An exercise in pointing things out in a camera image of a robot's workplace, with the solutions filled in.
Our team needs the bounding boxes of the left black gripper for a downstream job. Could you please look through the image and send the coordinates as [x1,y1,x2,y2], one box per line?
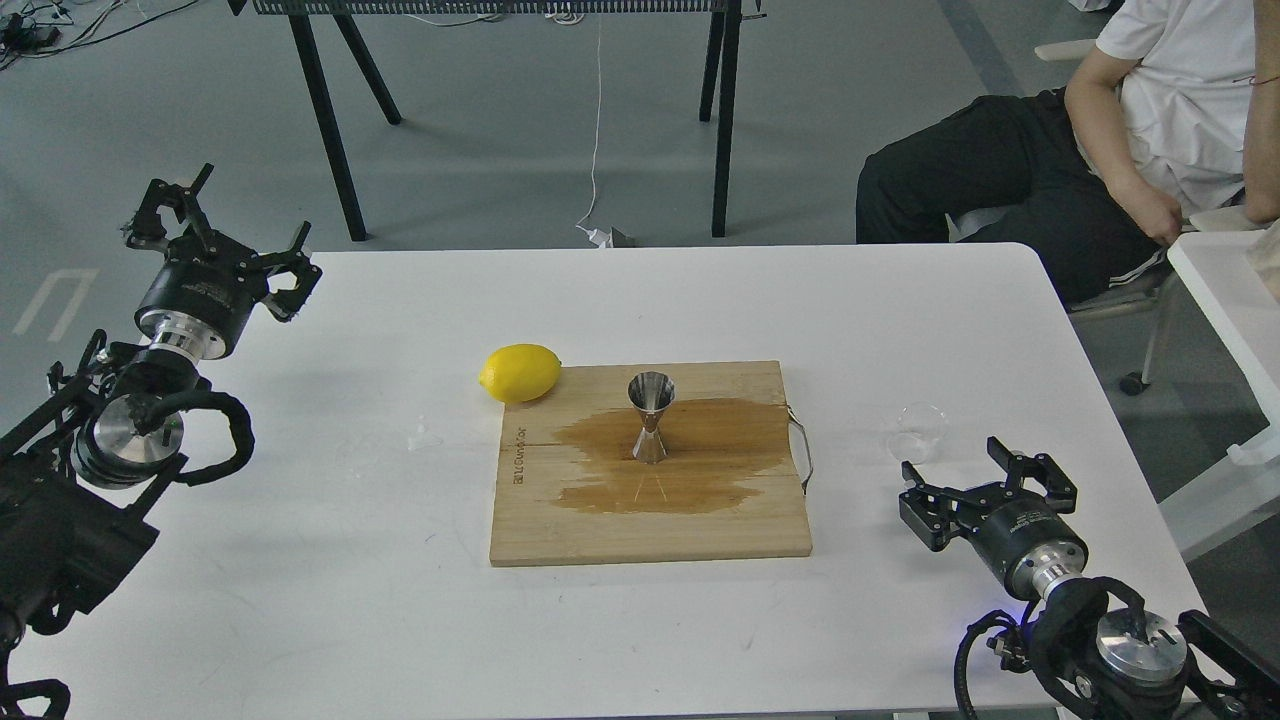
[122,163,324,361]

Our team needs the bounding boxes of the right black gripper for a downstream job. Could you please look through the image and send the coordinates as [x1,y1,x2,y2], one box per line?
[899,436,1088,601]

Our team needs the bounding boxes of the small clear glass cup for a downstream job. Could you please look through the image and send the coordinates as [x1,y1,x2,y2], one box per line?
[884,402,950,464]

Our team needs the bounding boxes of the steel double jigger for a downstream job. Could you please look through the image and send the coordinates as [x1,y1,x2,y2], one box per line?
[627,372,676,464]

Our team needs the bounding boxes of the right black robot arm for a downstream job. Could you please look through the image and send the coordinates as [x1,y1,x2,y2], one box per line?
[899,437,1279,719]

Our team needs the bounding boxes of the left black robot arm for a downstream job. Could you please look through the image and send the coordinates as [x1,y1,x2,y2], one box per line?
[1,165,323,659]

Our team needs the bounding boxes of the office chair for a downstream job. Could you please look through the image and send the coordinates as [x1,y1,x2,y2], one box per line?
[950,38,1187,396]

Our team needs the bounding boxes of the yellow lemon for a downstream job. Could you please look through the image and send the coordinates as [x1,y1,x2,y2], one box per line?
[477,343,562,404]

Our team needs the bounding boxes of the wooden cutting board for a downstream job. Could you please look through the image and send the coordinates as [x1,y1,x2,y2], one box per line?
[489,360,813,568]

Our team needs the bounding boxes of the seated person white shirt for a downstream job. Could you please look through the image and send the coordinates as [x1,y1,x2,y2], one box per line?
[854,1,1277,305]

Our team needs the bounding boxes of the white hanging cable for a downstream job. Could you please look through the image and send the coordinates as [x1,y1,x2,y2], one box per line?
[575,0,637,249]

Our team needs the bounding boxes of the black metal table frame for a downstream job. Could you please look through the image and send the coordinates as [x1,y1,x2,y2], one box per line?
[227,0,767,243]

